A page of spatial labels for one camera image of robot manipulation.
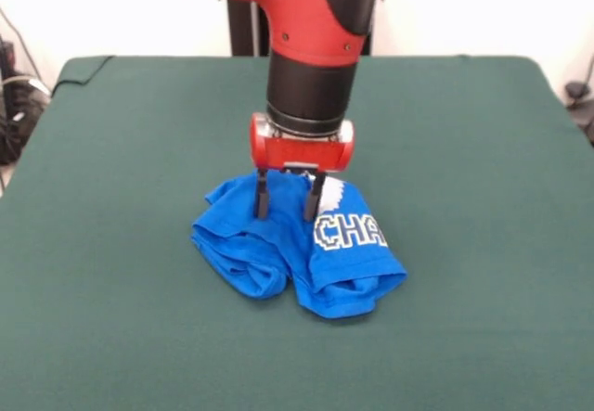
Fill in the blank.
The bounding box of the blue printed t-shirt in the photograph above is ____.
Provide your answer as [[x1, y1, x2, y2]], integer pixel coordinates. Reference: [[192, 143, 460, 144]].
[[188, 172, 409, 324]]

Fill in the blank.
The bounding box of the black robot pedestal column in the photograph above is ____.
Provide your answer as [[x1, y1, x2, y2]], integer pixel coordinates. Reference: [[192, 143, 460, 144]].
[[226, 0, 385, 58]]

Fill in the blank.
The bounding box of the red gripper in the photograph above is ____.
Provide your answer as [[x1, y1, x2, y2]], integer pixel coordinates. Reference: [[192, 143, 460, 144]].
[[250, 112, 356, 223]]

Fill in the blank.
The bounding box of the black floor stand base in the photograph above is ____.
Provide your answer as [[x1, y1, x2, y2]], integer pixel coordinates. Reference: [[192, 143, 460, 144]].
[[0, 34, 52, 167], [563, 81, 594, 148]]

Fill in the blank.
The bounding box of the dark green table cloth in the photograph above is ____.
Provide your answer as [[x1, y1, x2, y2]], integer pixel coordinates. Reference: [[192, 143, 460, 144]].
[[0, 55, 594, 411]]

